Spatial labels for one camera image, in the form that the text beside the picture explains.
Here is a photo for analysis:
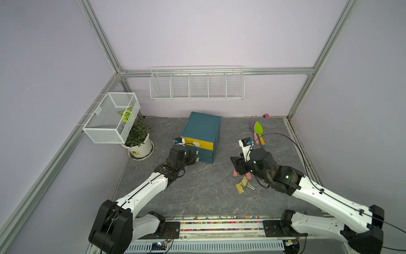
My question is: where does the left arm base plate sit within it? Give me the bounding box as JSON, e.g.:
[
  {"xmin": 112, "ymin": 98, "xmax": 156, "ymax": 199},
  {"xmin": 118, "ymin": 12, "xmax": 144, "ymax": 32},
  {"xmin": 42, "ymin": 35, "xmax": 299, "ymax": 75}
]
[{"xmin": 140, "ymin": 222, "xmax": 181, "ymax": 240}]

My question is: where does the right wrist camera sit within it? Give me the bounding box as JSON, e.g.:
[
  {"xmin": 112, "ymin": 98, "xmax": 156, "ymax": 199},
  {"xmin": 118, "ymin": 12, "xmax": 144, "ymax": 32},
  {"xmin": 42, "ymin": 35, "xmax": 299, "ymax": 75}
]
[{"xmin": 239, "ymin": 137, "xmax": 253, "ymax": 158}]

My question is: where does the white wire basket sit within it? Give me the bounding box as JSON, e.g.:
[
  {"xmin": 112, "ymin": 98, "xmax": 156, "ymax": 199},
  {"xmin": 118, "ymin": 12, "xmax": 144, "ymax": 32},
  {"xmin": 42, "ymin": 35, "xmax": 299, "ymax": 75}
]
[{"xmin": 82, "ymin": 92, "xmax": 140, "ymax": 144}]

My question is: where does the white pot saucer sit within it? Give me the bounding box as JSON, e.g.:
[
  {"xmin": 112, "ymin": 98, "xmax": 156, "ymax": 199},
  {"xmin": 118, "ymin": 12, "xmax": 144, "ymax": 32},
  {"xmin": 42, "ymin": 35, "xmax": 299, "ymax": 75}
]
[{"xmin": 128, "ymin": 141, "xmax": 154, "ymax": 161}]

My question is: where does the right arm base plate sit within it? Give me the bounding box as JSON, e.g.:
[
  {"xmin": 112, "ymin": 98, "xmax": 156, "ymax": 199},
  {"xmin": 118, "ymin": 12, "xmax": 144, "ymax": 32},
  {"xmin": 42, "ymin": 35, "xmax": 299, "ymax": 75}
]
[{"xmin": 263, "ymin": 220, "xmax": 308, "ymax": 238}]

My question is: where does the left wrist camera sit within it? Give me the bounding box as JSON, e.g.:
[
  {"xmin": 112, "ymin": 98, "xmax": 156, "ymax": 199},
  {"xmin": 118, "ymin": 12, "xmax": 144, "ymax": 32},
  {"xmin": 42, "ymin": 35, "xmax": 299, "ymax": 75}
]
[{"xmin": 174, "ymin": 137, "xmax": 186, "ymax": 146}]

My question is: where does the yellow top drawer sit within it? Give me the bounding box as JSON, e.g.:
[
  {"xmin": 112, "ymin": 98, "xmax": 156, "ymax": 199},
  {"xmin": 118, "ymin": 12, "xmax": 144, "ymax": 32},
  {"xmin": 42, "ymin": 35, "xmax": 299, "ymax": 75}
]
[{"xmin": 181, "ymin": 137, "xmax": 214, "ymax": 150}]

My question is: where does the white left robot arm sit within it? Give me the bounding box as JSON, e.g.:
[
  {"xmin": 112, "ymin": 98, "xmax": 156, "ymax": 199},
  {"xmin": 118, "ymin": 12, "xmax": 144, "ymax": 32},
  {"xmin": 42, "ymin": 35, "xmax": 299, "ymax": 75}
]
[{"xmin": 88, "ymin": 145, "xmax": 197, "ymax": 254}]

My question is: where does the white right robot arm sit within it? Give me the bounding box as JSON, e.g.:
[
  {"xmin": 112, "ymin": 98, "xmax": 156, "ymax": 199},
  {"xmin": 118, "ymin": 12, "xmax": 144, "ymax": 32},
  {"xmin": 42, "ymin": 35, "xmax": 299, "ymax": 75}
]
[{"xmin": 230, "ymin": 147, "xmax": 384, "ymax": 254}]

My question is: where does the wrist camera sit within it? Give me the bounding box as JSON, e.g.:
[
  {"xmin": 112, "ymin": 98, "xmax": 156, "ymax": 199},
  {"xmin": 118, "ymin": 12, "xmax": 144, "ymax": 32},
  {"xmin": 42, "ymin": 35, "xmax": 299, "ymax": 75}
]
[
  {"xmin": 174, "ymin": 137, "xmax": 186, "ymax": 146},
  {"xmin": 239, "ymin": 137, "xmax": 253, "ymax": 158}
]

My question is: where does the green toy shovel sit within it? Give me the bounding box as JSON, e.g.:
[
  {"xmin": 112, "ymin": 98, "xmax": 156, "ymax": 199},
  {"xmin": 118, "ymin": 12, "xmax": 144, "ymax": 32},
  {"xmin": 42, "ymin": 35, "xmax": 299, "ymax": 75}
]
[{"xmin": 254, "ymin": 121, "xmax": 266, "ymax": 147}]

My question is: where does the green potted plant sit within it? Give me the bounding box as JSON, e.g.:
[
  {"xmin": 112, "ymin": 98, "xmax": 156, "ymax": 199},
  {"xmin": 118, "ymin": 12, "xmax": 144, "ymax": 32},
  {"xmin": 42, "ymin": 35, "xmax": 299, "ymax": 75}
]
[{"xmin": 124, "ymin": 119, "xmax": 151, "ymax": 148}]

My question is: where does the green toy in basket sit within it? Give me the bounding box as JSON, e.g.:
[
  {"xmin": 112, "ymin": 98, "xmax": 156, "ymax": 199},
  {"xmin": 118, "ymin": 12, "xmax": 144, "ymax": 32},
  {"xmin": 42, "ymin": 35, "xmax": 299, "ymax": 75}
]
[{"xmin": 118, "ymin": 106, "xmax": 133, "ymax": 123}]

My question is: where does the long white wire shelf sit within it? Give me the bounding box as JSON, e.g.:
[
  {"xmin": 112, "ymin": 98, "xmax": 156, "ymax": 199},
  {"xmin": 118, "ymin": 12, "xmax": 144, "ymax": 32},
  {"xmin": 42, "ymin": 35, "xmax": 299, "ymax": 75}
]
[{"xmin": 149, "ymin": 66, "xmax": 245, "ymax": 101}]

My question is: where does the white flower pot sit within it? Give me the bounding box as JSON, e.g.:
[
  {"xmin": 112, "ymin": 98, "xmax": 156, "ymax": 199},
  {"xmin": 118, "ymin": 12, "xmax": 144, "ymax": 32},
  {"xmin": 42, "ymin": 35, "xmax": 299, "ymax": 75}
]
[{"xmin": 121, "ymin": 134, "xmax": 154, "ymax": 160}]

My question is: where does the teal drawer cabinet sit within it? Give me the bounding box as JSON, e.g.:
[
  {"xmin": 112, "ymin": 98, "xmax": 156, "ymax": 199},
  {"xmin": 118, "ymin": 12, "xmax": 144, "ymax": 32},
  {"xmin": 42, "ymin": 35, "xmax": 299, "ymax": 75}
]
[{"xmin": 180, "ymin": 112, "xmax": 222, "ymax": 164}]

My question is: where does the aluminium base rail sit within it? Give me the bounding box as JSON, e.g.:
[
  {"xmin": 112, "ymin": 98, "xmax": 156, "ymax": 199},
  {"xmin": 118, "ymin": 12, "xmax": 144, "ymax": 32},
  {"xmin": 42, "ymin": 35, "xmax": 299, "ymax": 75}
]
[{"xmin": 85, "ymin": 215, "xmax": 356, "ymax": 254}]

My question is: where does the purple toy shovel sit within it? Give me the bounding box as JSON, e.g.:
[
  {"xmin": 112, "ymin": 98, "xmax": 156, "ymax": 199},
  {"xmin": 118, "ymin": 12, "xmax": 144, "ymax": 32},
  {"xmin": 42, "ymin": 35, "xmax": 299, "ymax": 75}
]
[{"xmin": 251, "ymin": 120, "xmax": 260, "ymax": 146}]

